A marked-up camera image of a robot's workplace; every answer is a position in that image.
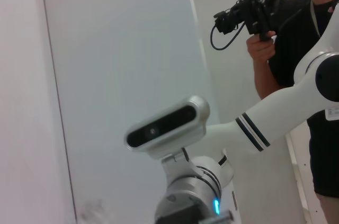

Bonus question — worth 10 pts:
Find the person's bare hand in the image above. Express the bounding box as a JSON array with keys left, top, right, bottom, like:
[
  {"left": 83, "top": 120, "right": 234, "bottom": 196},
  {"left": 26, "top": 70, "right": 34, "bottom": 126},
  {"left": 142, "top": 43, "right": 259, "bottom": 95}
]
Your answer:
[{"left": 246, "top": 30, "right": 276, "bottom": 64}]

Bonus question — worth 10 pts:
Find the person's bare forearm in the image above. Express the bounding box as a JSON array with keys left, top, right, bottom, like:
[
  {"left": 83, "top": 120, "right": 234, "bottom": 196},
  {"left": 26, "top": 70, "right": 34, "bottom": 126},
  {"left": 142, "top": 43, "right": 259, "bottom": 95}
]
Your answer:
[{"left": 251, "top": 54, "right": 282, "bottom": 101}]

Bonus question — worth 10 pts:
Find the person in black shirt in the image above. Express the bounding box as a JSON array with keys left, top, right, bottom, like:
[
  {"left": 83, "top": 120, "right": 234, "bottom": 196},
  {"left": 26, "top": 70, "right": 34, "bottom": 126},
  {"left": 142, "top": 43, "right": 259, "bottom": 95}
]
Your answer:
[{"left": 266, "top": 0, "right": 339, "bottom": 224}]

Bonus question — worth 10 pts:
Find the white name badge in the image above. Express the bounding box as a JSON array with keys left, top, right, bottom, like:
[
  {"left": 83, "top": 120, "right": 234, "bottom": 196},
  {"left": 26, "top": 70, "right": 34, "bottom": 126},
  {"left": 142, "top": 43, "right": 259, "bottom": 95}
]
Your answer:
[{"left": 325, "top": 106, "right": 339, "bottom": 122}]

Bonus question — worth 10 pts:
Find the black handheld camera rig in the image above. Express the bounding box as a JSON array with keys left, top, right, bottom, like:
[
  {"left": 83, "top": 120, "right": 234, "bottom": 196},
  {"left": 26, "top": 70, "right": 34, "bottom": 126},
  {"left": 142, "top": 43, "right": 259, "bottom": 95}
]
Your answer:
[{"left": 210, "top": 0, "right": 310, "bottom": 51}]

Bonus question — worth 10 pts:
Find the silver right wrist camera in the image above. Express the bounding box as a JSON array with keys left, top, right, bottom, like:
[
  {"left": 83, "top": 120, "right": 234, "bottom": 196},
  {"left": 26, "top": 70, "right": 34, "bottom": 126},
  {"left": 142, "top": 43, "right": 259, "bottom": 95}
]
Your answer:
[{"left": 124, "top": 95, "right": 211, "bottom": 160}]

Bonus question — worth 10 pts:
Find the silver right camera bracket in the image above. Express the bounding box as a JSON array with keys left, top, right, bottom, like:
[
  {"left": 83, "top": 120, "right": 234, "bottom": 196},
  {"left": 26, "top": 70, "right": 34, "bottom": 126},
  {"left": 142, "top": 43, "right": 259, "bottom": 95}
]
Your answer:
[{"left": 160, "top": 147, "right": 191, "bottom": 168}]

